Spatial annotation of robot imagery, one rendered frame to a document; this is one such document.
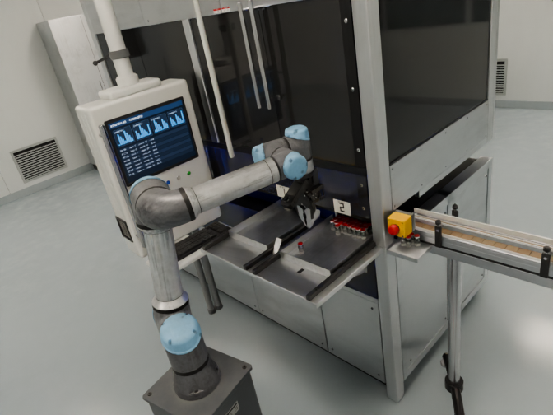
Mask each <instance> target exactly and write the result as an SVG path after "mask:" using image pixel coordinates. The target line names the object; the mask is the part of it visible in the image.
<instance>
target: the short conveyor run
mask: <svg viewBox="0 0 553 415"><path fill-rule="evenodd" d="M453 209H454V210H452V216H449V215H446V214H442V213H438V212H432V211H428V210H424V209H420V208H417V207H414V212H415V222H416V228H415V230H414V231H413V233H414V234H419V235H420V241H421V242H422V243H425V244H428V245H432V250H431V251H430V253H432V254H437V255H440V256H443V257H446V258H449V259H454V260H457V261H459V262H463V263H467V264H470V265H473V266H476V267H479V268H483V269H487V270H490V271H492V272H496V273H500V274H504V275H506V276H509V277H514V278H517V279H520V280H523V281H526V282H530V283H534V284H537V285H539V286H543V287H547V288H550V289H553V239H550V238H546V237H543V236H539V235H532V234H528V233H525V232H521V231H515V230H510V229H507V228H503V227H499V226H492V225H489V224H485V223H481V222H478V221H471V220H467V219H463V218H460V217H458V211H457V210H456V209H458V205H457V204H454V205H453Z"/></svg>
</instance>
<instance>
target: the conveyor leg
mask: <svg viewBox="0 0 553 415"><path fill-rule="evenodd" d="M461 298H462V262H459V261H457V260H454V259H449V258H448V380H449V382H451V383H453V384H457V383H459V382H460V356H461Z"/></svg>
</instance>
